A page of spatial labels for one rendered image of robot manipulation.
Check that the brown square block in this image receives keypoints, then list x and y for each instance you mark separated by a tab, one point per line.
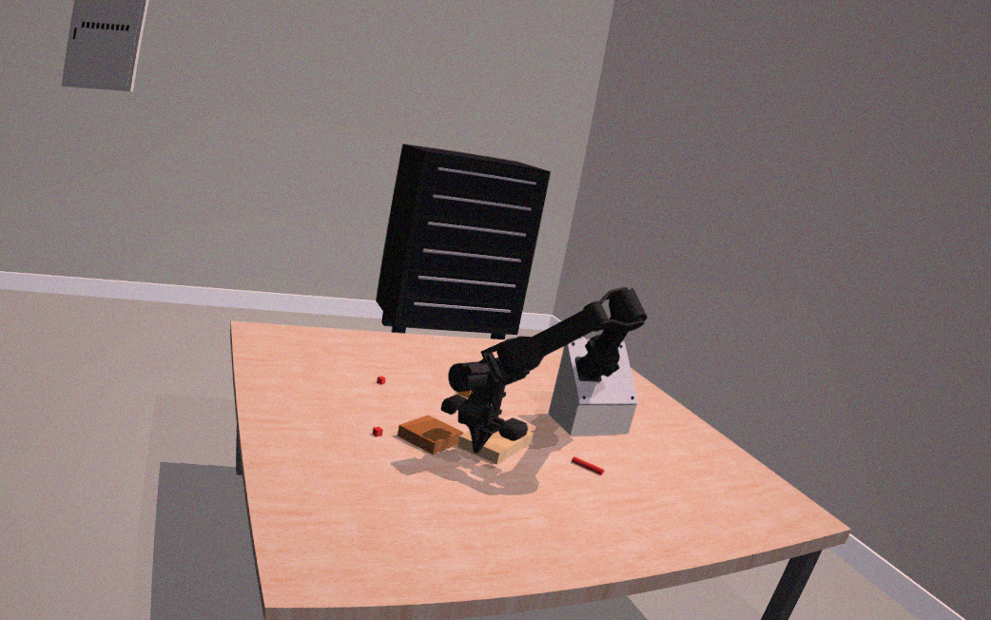
429	434

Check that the red cylinder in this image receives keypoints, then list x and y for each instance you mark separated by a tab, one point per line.
588	466

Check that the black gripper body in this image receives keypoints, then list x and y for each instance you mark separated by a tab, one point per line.
512	428

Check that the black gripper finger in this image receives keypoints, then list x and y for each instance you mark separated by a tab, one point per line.
483	436
475	433

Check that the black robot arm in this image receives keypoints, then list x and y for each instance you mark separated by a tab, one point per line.
518	357

